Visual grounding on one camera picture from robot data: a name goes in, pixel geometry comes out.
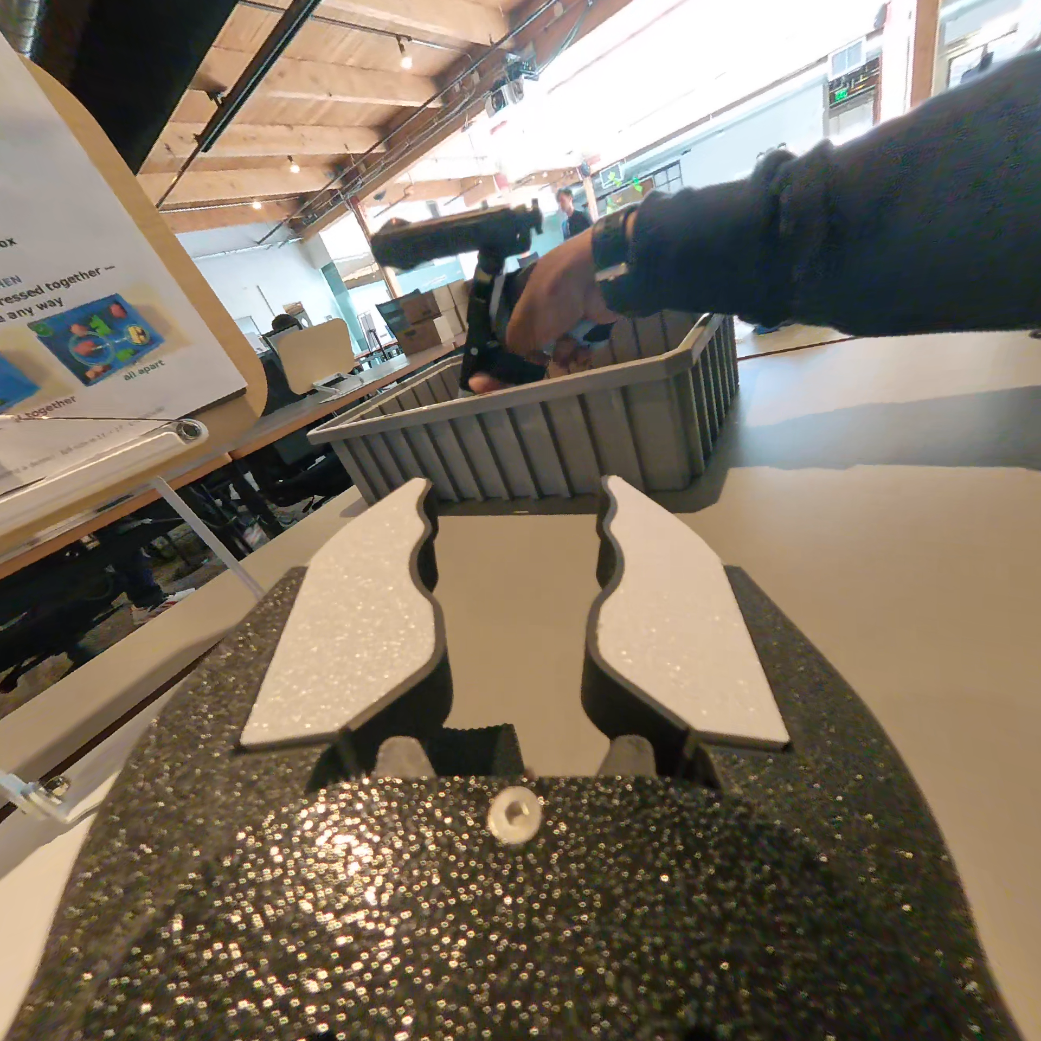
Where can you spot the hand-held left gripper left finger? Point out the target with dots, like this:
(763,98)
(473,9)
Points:
(350,634)

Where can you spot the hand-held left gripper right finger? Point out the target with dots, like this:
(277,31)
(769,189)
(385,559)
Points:
(675,642)

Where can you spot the grey plastic bin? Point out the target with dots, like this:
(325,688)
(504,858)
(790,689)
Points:
(569,439)

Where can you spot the stack of cardboard boxes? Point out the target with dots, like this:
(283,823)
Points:
(431,317)

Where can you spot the black wrist watch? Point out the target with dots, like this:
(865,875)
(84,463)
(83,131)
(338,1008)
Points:
(610,244)

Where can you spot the wooden top office desk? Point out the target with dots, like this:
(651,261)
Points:
(325,407)

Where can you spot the white ledge bar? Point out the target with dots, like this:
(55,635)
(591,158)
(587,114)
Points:
(97,480)

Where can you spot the black ceiling panel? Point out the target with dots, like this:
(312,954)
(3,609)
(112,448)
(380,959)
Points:
(146,73)

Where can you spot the paper instruction sheet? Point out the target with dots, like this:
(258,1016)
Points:
(81,285)

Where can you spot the ceiling-mounted camera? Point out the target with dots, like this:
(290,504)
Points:
(512,85)

